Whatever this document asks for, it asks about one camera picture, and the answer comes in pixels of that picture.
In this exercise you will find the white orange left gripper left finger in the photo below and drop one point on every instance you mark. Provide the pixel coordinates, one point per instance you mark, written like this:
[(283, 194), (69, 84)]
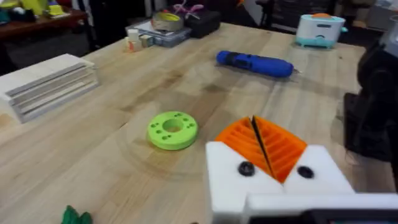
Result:
[(228, 174)]

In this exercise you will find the white orange left gripper right finger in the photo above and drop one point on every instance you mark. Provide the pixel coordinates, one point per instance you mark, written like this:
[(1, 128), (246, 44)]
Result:
[(317, 169)]

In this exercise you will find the blue electric screwdriver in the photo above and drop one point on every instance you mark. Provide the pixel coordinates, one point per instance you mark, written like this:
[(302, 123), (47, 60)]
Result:
[(256, 63)]

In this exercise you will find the green toy vegetable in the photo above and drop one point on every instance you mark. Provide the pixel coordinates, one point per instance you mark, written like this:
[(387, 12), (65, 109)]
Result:
[(74, 216)]

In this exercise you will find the green disc with holes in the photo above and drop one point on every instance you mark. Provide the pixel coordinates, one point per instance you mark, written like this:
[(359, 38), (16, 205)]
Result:
[(172, 130)]

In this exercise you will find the white and teal tub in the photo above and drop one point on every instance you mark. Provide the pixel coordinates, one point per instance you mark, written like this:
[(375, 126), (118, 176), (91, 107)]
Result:
[(320, 31)]

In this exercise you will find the black case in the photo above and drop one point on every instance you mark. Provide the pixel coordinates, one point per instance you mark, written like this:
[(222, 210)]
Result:
[(203, 23)]

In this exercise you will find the heap of small pale blocks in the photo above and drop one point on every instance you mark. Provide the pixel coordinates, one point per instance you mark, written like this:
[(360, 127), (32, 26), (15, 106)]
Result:
[(136, 40)]

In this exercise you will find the roll of tape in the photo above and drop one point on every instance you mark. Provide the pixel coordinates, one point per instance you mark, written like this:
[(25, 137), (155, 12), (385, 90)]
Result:
[(167, 21)]

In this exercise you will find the pink scissors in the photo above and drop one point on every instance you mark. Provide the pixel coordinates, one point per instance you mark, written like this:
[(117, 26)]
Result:
[(188, 7)]

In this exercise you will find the stack of white flat boxes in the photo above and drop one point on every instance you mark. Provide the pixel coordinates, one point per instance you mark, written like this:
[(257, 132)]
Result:
[(46, 85)]

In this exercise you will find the dark wooden side table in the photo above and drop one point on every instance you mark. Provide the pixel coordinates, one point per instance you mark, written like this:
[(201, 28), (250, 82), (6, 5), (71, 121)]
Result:
[(40, 26)]

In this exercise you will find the heap of yellow-green toys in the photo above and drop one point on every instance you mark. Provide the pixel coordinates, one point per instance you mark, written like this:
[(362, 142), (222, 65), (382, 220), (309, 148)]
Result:
[(34, 8)]

